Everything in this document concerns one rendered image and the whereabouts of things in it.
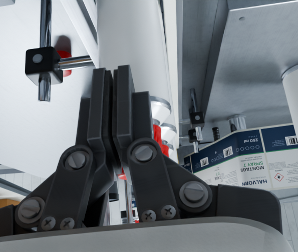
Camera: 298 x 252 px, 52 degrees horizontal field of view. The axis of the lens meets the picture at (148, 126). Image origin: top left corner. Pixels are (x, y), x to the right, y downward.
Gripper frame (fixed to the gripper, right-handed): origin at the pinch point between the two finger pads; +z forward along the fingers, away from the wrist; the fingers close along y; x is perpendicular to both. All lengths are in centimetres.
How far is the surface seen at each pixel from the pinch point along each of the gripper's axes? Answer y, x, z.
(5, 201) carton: -138, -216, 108
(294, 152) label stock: 31, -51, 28
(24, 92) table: -26, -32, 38
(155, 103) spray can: 1.5, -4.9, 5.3
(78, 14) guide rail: -3.5, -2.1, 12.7
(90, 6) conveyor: -4.7, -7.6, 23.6
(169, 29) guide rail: 3.7, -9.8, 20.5
